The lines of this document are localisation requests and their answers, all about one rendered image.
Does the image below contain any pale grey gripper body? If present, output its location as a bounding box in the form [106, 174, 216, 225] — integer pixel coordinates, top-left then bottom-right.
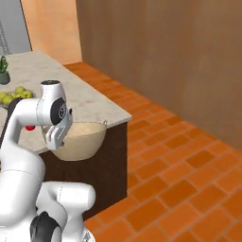
[45, 108, 75, 151]

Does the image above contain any beige woven basket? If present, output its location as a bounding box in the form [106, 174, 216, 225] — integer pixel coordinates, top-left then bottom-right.
[41, 120, 109, 162]

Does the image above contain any dark brown counter cabinet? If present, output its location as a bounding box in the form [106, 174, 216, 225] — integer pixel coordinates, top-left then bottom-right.
[39, 121, 130, 221]

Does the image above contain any green plant in grey pot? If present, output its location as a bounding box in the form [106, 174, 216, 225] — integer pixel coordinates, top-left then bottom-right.
[0, 55, 11, 86]

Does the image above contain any grey fridge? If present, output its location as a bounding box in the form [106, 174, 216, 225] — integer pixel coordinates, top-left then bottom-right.
[0, 0, 33, 56]

